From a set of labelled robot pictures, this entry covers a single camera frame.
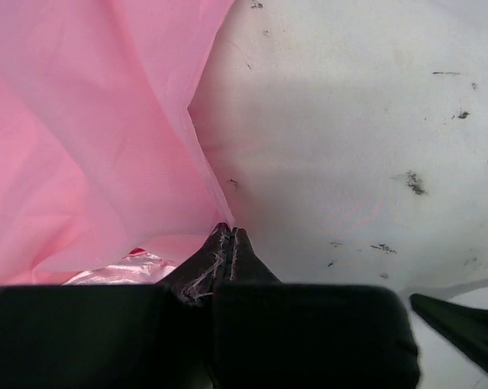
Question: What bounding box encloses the white pillow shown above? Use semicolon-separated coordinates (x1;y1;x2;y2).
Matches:
190;1;488;295

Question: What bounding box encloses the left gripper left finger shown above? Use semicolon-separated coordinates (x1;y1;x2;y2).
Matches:
162;223;231;305

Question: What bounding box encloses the pink pillowcase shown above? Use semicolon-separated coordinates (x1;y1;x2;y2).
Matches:
0;1;233;285

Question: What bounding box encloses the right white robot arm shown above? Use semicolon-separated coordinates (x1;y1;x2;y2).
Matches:
409;293;488;374

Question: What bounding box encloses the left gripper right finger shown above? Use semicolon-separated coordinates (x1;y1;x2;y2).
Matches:
226;228;280;284

